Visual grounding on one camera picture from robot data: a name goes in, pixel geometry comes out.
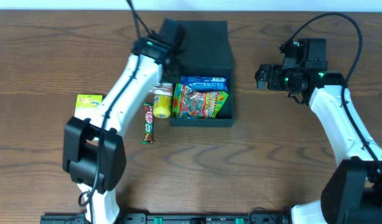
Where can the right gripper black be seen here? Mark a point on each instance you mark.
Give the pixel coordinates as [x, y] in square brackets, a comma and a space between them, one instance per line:
[262, 78]

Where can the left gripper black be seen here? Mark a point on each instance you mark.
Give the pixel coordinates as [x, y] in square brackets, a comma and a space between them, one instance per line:
[171, 69]

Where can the yellow mentos candy tube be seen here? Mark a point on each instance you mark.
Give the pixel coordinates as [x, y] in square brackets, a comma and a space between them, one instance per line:
[162, 100]

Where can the gummy worms candy bag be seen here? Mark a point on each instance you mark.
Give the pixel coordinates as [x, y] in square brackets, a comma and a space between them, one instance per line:
[191, 104]

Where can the dark green gift box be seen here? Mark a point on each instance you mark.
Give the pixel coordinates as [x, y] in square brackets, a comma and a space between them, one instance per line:
[206, 51]

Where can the kitkat chocolate bar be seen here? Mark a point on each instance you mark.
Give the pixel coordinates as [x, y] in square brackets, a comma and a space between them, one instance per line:
[148, 125]

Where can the blue cookie package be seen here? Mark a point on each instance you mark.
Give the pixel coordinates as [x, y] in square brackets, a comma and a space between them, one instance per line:
[201, 83]

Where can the yellow green snack packet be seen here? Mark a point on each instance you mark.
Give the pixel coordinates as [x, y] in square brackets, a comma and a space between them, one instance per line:
[86, 104]

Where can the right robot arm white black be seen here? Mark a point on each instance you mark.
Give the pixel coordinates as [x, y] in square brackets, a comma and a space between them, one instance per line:
[354, 191]

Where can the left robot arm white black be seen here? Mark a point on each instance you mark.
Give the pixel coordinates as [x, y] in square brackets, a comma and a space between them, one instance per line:
[93, 148]

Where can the black mounting rail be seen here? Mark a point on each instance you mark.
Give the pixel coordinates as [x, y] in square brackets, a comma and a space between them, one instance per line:
[141, 218]

